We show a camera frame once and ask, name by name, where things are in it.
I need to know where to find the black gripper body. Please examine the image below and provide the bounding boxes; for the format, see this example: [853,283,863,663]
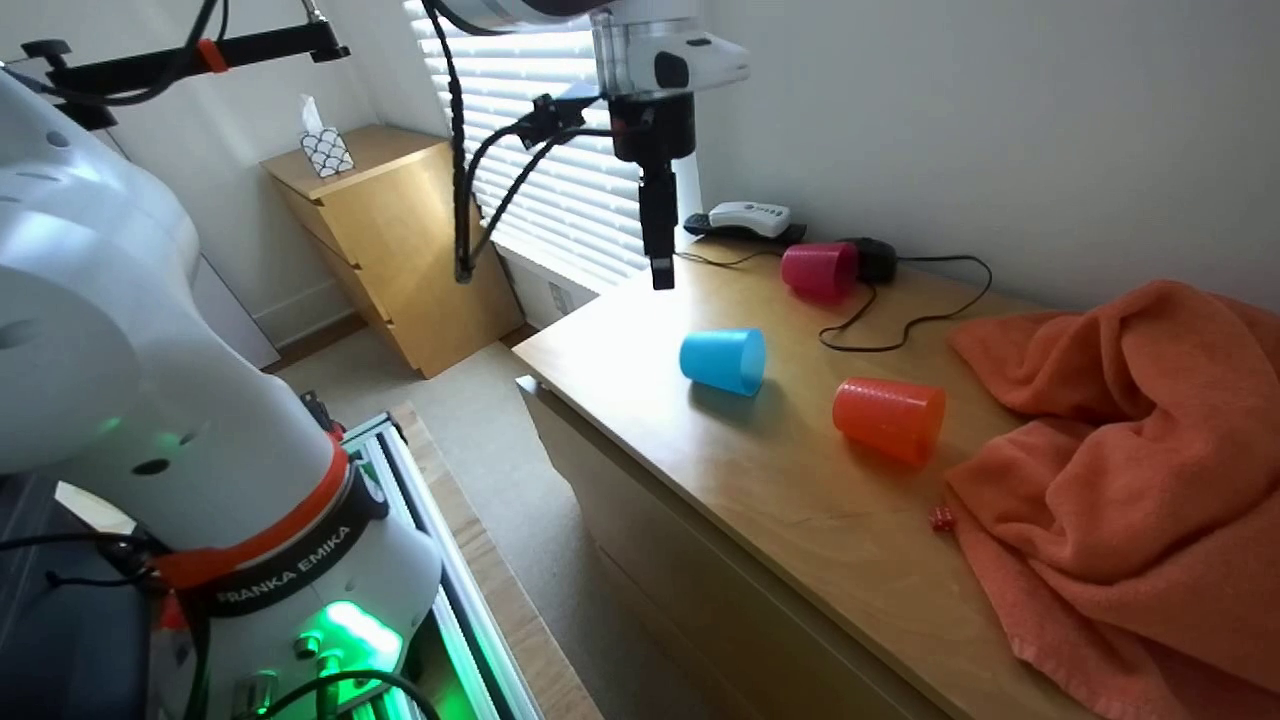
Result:
[606,92,701,205]

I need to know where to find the blue plastic cup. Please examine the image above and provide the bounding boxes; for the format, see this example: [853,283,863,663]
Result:
[674,322,773,400]

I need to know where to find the pinkish red plastic cup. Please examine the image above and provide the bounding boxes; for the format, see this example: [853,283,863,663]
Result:
[774,241,863,307]

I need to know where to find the orange plastic cup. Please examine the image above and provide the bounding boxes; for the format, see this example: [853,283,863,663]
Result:
[828,376,947,468]

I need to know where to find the white handheld device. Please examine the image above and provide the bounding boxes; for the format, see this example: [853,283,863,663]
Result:
[704,195,794,241]

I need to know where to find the white window blinds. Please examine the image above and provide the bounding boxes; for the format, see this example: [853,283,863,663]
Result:
[398,0,712,295]

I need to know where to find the black power adapter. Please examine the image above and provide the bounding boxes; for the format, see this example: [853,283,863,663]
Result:
[853,234,901,288]

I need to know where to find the wooden side cabinet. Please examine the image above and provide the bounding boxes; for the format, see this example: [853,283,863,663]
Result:
[260,120,527,379]

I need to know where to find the light wooden dresser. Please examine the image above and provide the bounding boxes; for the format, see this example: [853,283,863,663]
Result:
[510,234,1112,720]

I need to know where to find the patterned tissue box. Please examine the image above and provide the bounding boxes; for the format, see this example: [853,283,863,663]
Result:
[296,92,355,180]

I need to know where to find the orange towel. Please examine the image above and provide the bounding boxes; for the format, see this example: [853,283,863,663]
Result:
[933,276,1280,720]

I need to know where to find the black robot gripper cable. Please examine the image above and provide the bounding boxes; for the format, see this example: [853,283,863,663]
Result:
[419,0,618,283]

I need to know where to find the thin black power cable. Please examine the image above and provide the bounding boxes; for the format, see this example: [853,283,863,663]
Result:
[810,253,997,355]

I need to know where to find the aluminium rail frame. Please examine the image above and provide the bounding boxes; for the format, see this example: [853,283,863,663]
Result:
[304,390,538,720]

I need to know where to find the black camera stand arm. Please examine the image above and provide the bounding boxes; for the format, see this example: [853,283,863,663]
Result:
[0,17,350,130]

